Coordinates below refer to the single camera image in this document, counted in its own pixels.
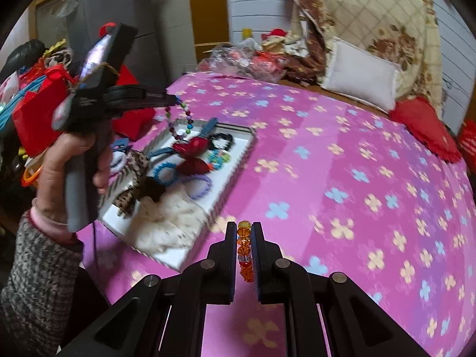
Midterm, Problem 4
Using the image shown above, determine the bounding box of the clear plastic bag pile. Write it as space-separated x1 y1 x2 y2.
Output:
196 38 286 83

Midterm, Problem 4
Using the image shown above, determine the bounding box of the red heart cushion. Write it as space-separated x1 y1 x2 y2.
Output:
389 96 462 164

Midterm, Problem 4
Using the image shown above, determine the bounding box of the grey knit sleeve forearm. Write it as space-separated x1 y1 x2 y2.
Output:
1 205 83 356

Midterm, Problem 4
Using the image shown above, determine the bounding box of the left hand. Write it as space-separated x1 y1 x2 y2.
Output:
35 133 113 223

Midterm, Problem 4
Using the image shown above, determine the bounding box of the white small pillow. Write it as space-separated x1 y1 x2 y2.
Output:
321 37 401 113

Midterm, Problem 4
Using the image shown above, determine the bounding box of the purple bead bracelet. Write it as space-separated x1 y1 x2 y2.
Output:
181 173 214 201

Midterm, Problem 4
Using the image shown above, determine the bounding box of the multicolour bead bracelet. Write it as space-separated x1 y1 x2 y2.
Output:
164 96 195 143

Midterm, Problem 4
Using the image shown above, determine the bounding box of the orange crystal bead bracelet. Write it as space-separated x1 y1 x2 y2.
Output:
235 219 256 284

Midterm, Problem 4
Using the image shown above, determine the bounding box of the santa plush toy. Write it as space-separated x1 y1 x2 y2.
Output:
262 28 295 55

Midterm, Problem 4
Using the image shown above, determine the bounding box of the blue square hair claw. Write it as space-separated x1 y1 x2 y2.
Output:
111 138 132 154

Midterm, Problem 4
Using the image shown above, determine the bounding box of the red paper bag right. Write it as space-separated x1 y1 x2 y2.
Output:
458 120 476 173

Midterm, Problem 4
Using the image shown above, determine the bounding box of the red satin bow clip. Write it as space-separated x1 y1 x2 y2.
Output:
172 136 210 176

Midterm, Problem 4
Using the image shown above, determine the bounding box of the black scrunchie hair tie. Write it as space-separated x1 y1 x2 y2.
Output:
206 132 235 153

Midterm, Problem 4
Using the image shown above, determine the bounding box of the striped white tray box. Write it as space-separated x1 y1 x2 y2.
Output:
98 123 256 272

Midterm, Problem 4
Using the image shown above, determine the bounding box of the cream dotted scrunchie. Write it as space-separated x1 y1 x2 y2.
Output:
127 192 206 256

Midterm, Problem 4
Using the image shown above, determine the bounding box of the leopard ribbon brown scrunchie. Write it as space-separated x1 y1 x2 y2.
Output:
113 150 166 217

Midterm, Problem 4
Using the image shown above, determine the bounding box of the floral beige quilt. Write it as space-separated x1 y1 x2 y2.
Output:
286 0 443 115

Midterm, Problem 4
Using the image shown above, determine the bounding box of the blue bead bracelet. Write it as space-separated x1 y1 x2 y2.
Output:
151 161 184 187

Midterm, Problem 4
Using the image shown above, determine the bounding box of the pink floral bedsheet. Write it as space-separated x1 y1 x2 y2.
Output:
76 71 476 357

